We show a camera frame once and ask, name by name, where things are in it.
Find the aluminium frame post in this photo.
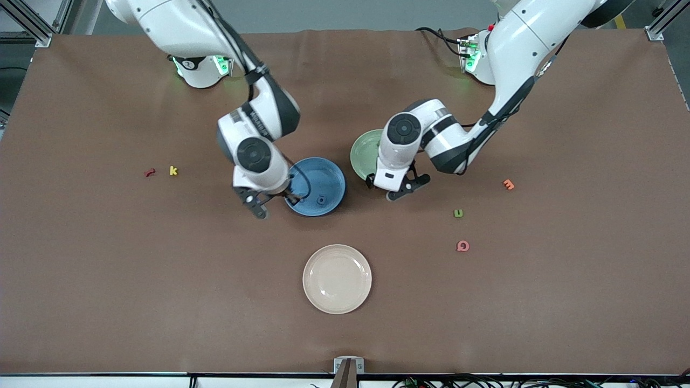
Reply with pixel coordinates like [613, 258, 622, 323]
[0, 0, 54, 48]
[644, 0, 690, 41]

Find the brown table mat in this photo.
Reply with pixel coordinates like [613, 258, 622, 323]
[0, 28, 690, 375]

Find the black cable bundle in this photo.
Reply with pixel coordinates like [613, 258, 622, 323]
[391, 372, 690, 388]

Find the black arm base cable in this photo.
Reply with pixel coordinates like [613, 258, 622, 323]
[415, 26, 470, 59]

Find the green plate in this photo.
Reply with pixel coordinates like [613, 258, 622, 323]
[350, 129, 384, 181]

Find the blue plate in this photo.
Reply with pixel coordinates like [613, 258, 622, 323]
[285, 157, 347, 217]

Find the beige plate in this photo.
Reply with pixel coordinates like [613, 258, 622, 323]
[302, 244, 372, 315]

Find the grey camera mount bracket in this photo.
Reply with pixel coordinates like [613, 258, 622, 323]
[330, 357, 365, 388]

